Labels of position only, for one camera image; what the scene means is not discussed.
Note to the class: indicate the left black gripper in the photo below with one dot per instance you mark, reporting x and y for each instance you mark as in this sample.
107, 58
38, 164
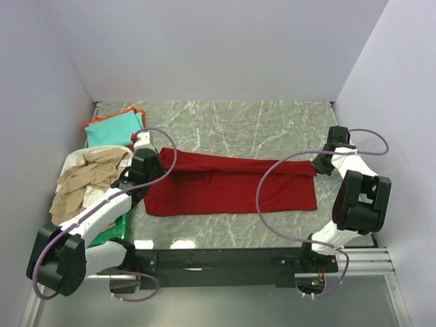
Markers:
155, 163

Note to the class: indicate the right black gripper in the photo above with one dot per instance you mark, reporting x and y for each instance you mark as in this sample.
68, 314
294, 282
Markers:
320, 165

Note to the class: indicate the red t shirt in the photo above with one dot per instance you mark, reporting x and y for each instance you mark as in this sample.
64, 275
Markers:
202, 184

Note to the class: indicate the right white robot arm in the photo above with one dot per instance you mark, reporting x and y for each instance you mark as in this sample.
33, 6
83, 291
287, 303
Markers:
362, 200

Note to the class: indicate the folded teal t shirt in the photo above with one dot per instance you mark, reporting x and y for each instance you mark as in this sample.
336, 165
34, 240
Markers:
116, 131

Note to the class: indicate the beige t shirt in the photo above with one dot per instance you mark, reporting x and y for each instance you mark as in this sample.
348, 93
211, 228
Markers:
85, 184

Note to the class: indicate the folded orange t shirt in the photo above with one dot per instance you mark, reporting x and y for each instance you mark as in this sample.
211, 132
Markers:
102, 119

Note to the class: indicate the green plastic tray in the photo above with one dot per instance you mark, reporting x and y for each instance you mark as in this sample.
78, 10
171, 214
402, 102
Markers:
117, 230

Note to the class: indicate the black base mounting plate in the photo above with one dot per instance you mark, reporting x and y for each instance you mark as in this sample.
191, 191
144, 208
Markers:
231, 267

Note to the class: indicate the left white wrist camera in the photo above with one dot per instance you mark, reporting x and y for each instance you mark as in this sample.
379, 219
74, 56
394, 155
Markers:
142, 140

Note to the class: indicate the aluminium rail frame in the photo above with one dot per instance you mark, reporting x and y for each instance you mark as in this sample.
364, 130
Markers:
362, 262

